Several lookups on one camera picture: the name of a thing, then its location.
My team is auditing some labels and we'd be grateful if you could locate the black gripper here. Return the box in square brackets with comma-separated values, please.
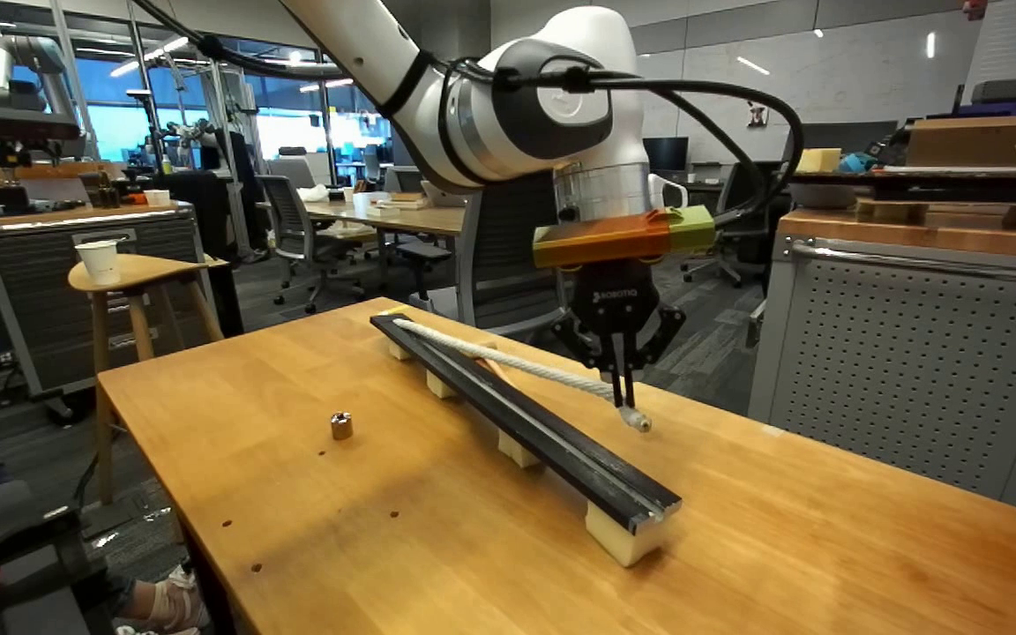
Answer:
[566, 263, 693, 408]

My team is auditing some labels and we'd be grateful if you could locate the white rope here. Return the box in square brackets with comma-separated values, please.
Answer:
[392, 310, 658, 434]

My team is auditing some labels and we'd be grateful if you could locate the black monitor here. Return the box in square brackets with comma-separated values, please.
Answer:
[642, 136, 693, 181]

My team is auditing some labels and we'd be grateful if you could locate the wooden office desk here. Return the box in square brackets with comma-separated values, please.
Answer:
[301, 191, 473, 243]

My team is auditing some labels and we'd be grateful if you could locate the tan foam block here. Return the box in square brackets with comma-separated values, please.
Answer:
[794, 146, 842, 181]

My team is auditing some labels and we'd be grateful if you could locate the grey office chair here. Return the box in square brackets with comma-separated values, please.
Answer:
[254, 172, 352, 310]

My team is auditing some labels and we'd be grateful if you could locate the wooden box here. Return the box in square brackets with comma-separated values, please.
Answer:
[903, 113, 1016, 169]

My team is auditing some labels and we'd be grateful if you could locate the round wooden stool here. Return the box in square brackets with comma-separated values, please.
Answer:
[63, 252, 230, 507]

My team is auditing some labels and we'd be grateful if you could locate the white paper cup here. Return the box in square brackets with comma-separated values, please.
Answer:
[73, 238, 123, 286]

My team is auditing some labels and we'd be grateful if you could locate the grey low cabinet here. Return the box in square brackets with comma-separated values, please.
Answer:
[0, 200, 211, 399]

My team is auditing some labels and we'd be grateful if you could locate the long black rail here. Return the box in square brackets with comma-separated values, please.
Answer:
[366, 310, 683, 530]

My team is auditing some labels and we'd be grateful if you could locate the wrist camera mount block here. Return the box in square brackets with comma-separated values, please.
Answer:
[529, 205, 721, 277]

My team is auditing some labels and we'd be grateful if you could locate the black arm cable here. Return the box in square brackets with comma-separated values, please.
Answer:
[491, 64, 808, 217]

